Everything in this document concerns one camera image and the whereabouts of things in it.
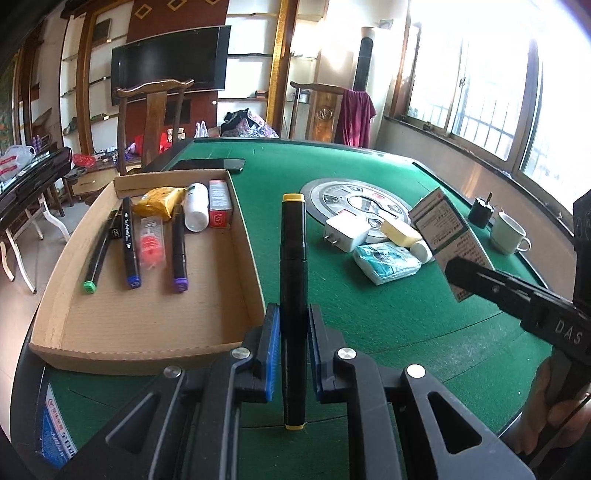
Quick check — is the cardboard box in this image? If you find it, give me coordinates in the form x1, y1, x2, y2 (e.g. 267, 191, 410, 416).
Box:
28, 168, 267, 372

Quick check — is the dark red cloth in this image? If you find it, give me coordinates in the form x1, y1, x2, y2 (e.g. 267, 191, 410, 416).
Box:
335, 89, 377, 148

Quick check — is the gold framed display shelf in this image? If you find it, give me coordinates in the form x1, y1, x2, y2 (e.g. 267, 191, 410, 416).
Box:
76, 0, 324, 153

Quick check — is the clear packet red number candle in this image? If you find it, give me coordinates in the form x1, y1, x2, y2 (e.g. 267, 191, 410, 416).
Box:
139, 216, 168, 271

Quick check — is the white charger plug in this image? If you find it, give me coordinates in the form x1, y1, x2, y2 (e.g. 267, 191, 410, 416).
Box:
324, 208, 371, 253

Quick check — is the black smartphone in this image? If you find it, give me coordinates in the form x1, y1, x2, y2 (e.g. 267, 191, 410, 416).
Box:
173, 158, 246, 173

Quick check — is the red and white box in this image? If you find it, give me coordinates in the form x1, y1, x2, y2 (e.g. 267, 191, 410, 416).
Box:
208, 180, 233, 229

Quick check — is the floral clothes pile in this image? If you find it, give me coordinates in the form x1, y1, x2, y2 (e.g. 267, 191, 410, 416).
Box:
219, 108, 280, 138

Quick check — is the large window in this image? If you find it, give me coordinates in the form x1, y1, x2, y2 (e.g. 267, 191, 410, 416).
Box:
392, 0, 591, 204

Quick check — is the small white bottle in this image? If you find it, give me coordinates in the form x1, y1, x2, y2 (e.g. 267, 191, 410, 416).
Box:
410, 240, 435, 264

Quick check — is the black marker yellow cap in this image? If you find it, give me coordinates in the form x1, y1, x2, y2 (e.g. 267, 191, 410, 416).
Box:
280, 194, 309, 431

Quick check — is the dark glossy console table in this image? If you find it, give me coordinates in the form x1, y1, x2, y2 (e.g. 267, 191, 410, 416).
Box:
0, 147, 74, 294

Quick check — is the teal white tissue pack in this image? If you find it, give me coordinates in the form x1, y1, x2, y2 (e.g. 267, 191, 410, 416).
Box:
353, 242, 422, 286

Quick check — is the dark wooden chair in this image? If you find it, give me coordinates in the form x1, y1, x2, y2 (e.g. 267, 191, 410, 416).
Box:
115, 78, 195, 176

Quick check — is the low wooden coffee table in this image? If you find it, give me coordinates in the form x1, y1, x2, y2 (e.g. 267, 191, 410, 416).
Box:
62, 164, 118, 206

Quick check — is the person's right hand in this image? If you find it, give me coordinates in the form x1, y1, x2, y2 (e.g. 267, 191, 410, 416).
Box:
510, 357, 591, 460

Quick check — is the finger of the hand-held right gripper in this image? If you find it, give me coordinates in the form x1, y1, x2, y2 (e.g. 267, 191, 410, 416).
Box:
444, 257, 536, 324

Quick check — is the yellow snack packet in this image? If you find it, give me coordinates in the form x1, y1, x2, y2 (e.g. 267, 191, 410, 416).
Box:
133, 186, 188, 219

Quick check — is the white bottle green label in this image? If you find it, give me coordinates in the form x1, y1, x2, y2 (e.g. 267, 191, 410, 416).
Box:
184, 183, 209, 232

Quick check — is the black marker blue cap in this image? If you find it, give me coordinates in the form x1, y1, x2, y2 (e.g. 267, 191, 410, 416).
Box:
121, 196, 141, 291

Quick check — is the black marker green cap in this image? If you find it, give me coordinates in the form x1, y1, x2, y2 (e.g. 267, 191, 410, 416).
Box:
82, 209, 122, 295

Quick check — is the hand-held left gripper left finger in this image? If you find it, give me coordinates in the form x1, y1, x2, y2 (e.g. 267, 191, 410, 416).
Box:
55, 302, 281, 480

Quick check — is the white printed medicine box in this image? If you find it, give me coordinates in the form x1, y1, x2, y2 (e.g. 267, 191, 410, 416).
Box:
409, 187, 496, 303

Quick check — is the floral wall painting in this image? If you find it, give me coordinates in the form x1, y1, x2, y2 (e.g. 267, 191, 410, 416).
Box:
0, 69, 21, 153

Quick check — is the round table control panel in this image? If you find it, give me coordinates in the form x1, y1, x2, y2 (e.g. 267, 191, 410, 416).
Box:
300, 179, 414, 244

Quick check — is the white mug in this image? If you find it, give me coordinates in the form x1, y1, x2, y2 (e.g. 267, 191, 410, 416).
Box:
490, 212, 533, 256

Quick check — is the wooden chair gold carved back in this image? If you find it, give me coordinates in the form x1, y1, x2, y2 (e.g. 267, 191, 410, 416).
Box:
290, 82, 347, 144

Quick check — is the black flat television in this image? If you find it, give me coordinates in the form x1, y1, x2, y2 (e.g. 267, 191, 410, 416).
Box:
111, 25, 232, 107

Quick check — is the small black jar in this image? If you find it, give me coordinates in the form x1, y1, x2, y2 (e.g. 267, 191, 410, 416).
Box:
468, 193, 496, 228

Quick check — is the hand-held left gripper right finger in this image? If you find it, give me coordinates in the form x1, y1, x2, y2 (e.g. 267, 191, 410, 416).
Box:
308, 303, 536, 480

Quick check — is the dark wooden television cabinet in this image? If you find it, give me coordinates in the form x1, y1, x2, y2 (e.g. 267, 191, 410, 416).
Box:
127, 99, 218, 139

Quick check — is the white standing air conditioner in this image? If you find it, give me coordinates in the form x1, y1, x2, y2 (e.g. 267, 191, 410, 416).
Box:
353, 27, 393, 93

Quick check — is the black marker purple cap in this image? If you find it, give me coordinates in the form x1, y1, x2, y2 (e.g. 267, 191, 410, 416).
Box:
172, 204, 189, 294

